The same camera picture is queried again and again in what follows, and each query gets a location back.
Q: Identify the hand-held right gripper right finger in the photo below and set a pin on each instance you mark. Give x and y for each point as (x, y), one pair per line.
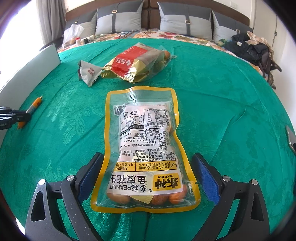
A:
(208, 180)

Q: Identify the green blanket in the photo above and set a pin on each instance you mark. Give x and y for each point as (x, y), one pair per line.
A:
(219, 104)

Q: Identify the teal cloth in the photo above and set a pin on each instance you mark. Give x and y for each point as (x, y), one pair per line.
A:
(222, 41)

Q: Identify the white plastic bag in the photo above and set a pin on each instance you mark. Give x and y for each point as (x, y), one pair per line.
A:
(71, 33)

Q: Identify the grey two-tone pillow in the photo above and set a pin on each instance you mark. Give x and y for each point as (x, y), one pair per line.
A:
(85, 24)
(122, 20)
(226, 27)
(180, 23)

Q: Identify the long yellow snack strip packet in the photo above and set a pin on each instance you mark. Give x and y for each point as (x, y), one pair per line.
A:
(34, 104)

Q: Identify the yellow-edged clear peanut packet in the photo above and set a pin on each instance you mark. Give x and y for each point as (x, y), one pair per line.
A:
(143, 139)

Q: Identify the white power strip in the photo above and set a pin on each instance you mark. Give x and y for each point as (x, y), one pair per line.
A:
(89, 38)

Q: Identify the black bag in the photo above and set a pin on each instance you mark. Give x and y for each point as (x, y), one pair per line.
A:
(247, 52)

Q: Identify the bright window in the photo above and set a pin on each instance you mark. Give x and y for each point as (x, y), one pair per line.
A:
(20, 46)

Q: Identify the beige cloth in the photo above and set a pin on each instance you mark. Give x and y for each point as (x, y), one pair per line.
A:
(255, 38)

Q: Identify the small red-capped bottle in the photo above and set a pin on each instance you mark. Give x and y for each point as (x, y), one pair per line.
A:
(78, 41)

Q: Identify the small white snack packet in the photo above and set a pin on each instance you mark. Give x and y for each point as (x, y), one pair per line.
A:
(89, 71)

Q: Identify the green-label clear snack packet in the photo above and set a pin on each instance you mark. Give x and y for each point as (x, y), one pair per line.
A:
(161, 56)

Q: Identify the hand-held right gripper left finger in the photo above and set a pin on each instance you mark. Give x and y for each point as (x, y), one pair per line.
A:
(87, 183)

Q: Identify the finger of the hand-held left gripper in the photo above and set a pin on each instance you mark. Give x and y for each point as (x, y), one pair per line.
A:
(7, 110)
(20, 117)

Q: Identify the white cardboard box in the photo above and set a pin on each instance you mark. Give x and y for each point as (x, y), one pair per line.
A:
(34, 69)

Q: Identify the grey curtain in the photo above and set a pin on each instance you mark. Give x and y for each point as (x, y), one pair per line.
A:
(53, 18)

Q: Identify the red and gold snack packet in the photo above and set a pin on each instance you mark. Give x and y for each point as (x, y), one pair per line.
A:
(129, 61)

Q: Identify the brown padded headboard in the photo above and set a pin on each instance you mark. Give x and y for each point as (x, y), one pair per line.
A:
(152, 14)

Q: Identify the white door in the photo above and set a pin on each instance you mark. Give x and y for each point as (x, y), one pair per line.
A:
(278, 34)

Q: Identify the grey flat device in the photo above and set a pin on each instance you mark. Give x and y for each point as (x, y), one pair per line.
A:
(291, 139)

